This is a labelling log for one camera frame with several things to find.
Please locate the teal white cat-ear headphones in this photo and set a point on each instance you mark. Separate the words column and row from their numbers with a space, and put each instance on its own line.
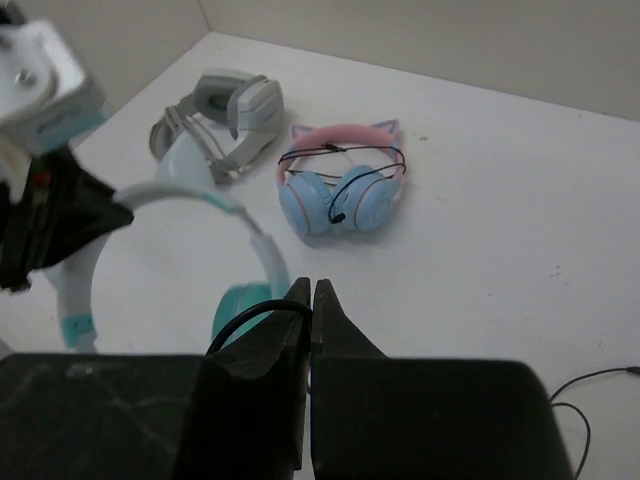
column 191, row 261

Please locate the pink blue cat-ear headphones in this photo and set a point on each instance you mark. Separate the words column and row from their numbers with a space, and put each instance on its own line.
column 361, row 199

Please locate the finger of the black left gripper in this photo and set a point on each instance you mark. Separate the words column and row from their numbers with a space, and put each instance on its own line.
column 63, row 208

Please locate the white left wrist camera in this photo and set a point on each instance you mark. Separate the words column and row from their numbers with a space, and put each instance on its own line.
column 48, row 95

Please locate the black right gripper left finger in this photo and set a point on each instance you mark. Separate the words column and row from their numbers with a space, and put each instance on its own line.
column 235, row 414

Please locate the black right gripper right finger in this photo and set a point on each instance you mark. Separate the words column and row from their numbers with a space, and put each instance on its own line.
column 378, row 417

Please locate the grey over-ear headphones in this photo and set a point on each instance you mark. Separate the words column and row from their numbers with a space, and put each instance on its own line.
column 218, row 129

